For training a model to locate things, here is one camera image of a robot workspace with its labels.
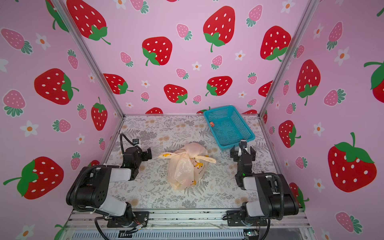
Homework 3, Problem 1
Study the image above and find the translucent orange plastic bag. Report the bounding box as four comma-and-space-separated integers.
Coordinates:
158, 143, 217, 191

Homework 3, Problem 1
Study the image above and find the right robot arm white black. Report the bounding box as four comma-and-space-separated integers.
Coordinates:
227, 141, 299, 225

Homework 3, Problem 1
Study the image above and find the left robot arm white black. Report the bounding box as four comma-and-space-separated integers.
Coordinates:
66, 146, 152, 220

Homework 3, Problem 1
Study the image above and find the teal plastic basket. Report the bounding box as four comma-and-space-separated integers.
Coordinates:
204, 106, 256, 150

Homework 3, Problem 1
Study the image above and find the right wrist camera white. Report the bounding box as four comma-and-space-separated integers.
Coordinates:
239, 140, 248, 149

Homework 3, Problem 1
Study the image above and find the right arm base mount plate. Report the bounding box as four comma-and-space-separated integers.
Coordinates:
222, 207, 268, 227

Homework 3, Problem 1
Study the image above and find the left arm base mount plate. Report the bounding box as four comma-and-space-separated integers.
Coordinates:
107, 211, 150, 228

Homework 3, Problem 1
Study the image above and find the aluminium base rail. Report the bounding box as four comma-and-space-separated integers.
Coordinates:
60, 209, 316, 240

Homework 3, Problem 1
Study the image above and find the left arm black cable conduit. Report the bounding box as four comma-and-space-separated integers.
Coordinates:
68, 132, 136, 212

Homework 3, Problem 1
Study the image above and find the aluminium frame post left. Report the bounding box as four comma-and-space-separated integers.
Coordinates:
52, 0, 125, 119

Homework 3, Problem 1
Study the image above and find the aluminium frame post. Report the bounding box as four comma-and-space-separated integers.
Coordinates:
259, 0, 320, 119
52, 0, 125, 119

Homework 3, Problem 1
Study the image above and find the aluminium frame post right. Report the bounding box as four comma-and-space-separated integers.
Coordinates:
259, 0, 320, 119

